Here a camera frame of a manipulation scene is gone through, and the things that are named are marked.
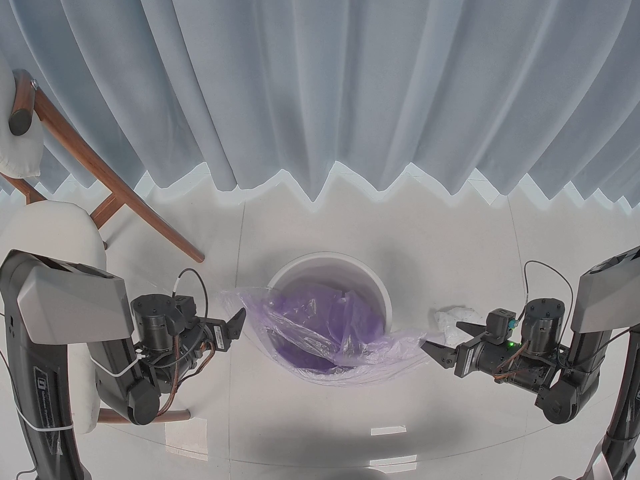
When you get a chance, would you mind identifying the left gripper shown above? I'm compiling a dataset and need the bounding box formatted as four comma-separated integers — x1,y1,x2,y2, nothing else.
152,307,247,385

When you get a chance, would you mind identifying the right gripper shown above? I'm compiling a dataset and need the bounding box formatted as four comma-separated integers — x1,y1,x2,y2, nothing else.
419,320,547,392

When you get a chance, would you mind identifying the white paper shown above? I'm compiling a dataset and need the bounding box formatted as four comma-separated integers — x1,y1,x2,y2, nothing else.
433,305,484,347

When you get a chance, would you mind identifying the purple plastic bag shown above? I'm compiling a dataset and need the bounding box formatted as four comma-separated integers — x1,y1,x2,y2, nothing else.
220,284,443,375

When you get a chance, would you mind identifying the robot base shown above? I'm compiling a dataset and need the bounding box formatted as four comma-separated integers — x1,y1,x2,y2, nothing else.
575,445,621,480

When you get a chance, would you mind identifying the white trash bin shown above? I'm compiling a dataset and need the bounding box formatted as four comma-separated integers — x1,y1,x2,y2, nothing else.
266,252,393,384

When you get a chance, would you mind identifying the wooden chair with white cushions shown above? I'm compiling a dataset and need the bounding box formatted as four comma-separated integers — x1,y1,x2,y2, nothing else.
0,50,206,435

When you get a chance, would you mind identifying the pale blue curtain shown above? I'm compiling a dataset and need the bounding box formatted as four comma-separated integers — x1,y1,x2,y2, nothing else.
0,0,640,216

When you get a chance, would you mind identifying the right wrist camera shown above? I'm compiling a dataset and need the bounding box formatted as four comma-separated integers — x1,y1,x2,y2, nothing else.
485,308,520,344

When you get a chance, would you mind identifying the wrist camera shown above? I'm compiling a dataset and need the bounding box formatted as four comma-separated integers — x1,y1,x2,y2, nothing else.
485,308,520,344
167,295,201,336

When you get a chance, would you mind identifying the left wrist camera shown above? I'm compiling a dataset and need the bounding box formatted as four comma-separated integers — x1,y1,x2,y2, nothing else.
167,295,201,336

